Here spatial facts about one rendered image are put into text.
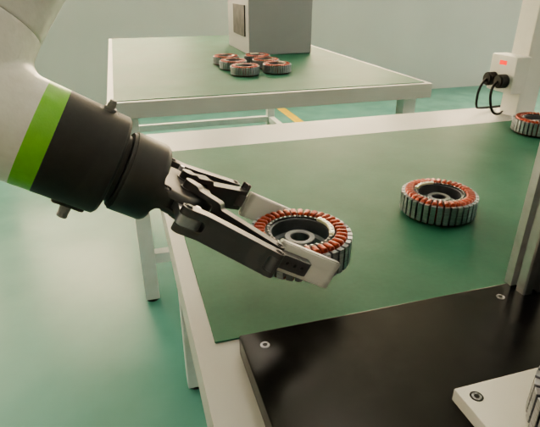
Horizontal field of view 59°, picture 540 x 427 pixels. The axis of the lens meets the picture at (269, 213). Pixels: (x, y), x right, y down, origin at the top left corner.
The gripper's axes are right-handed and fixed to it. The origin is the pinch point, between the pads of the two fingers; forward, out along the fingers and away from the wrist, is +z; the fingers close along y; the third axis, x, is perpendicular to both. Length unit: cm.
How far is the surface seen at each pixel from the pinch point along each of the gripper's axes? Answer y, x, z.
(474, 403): 21.8, 0.3, 7.6
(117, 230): -172, -84, 17
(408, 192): -14.6, 9.0, 21.3
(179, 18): -420, 17, 33
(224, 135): -64, -3, 8
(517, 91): -56, 41, 67
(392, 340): 12.5, -1.5, 6.9
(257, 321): 3.8, -8.6, -1.4
